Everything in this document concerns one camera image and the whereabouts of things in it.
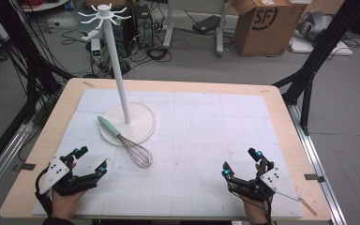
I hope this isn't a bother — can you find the black computer tower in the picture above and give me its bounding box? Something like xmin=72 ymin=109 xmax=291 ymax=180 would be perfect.
xmin=132 ymin=3 xmax=155 ymax=51

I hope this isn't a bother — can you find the round white table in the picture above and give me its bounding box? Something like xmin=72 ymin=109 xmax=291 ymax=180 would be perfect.
xmin=21 ymin=0 xmax=71 ymax=13

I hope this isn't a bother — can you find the white power strip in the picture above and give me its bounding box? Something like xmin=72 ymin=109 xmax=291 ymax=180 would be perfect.
xmin=81 ymin=29 xmax=99 ymax=43

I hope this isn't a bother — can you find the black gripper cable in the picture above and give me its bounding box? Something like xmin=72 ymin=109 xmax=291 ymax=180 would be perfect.
xmin=262 ymin=192 xmax=275 ymax=225
xmin=34 ymin=164 xmax=53 ymax=218

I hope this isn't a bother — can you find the grey bag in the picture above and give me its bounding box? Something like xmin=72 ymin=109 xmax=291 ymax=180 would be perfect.
xmin=295 ymin=11 xmax=334 ymax=43

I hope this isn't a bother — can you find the white power supply unit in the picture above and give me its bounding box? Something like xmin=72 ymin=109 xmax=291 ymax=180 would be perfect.
xmin=90 ymin=37 xmax=103 ymax=64

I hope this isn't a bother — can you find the brown cardboard box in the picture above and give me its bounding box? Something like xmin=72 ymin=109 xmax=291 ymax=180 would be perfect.
xmin=232 ymin=0 xmax=309 ymax=58

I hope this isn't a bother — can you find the person's left hand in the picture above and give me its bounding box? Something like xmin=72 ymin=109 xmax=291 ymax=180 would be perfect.
xmin=51 ymin=190 xmax=87 ymax=220

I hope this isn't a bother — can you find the aluminium rail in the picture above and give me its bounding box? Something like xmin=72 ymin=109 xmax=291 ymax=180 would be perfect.
xmin=0 ymin=120 xmax=36 ymax=205
xmin=285 ymin=102 xmax=348 ymax=225

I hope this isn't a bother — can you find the black tape piece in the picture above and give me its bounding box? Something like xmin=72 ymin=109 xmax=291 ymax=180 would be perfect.
xmin=20 ymin=162 xmax=38 ymax=172
xmin=303 ymin=172 xmax=326 ymax=184

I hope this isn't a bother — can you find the coiled black cable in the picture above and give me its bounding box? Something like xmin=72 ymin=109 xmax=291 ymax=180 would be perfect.
xmin=145 ymin=46 xmax=173 ymax=63

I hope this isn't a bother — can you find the person's right hand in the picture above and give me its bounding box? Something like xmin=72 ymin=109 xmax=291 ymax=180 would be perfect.
xmin=242 ymin=193 xmax=274 ymax=225

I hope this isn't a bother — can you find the whisk with green handle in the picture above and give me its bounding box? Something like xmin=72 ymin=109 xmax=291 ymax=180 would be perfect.
xmin=97 ymin=115 xmax=155 ymax=169

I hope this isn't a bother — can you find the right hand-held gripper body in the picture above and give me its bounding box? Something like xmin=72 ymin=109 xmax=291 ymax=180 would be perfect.
xmin=229 ymin=166 xmax=302 ymax=203

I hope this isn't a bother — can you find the white utensil hook stand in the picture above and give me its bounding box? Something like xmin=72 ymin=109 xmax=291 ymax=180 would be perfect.
xmin=78 ymin=3 xmax=158 ymax=147

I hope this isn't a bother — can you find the black metal frame stand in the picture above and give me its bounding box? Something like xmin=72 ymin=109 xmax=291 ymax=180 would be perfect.
xmin=0 ymin=0 xmax=74 ymax=126
xmin=272 ymin=0 xmax=360 ymax=137

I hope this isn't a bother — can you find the white grid mat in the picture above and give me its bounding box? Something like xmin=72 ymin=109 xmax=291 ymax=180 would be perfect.
xmin=31 ymin=88 xmax=304 ymax=219

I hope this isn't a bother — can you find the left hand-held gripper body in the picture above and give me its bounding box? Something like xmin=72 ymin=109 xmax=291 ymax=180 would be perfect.
xmin=37 ymin=155 xmax=98 ymax=197

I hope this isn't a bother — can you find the tan tape strip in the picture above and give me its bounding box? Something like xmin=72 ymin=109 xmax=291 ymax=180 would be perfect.
xmin=299 ymin=197 xmax=319 ymax=218

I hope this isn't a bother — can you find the white flat board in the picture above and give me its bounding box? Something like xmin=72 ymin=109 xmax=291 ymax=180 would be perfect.
xmin=288 ymin=37 xmax=354 ymax=57

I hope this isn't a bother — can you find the black flat box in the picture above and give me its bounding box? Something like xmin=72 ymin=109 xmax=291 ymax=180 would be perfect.
xmin=191 ymin=14 xmax=221 ymax=35

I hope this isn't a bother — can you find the white metal stand leg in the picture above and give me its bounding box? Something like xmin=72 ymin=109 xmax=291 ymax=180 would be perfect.
xmin=215 ymin=0 xmax=233 ymax=59
xmin=162 ymin=0 xmax=175 ymax=49

